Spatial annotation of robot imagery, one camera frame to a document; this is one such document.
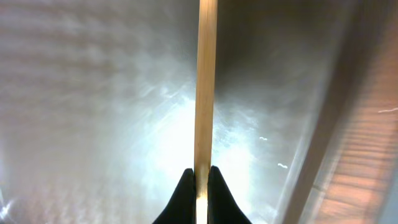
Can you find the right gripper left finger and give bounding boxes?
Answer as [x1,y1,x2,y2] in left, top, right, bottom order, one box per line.
[153,169,197,224]

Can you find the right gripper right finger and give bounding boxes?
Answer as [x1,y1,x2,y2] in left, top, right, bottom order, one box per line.
[208,166,251,224]

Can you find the wooden chopstick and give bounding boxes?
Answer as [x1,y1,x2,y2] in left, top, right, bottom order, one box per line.
[194,0,218,224]

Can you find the brown serving tray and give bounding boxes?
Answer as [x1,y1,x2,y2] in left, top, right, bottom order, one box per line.
[1,1,359,223]

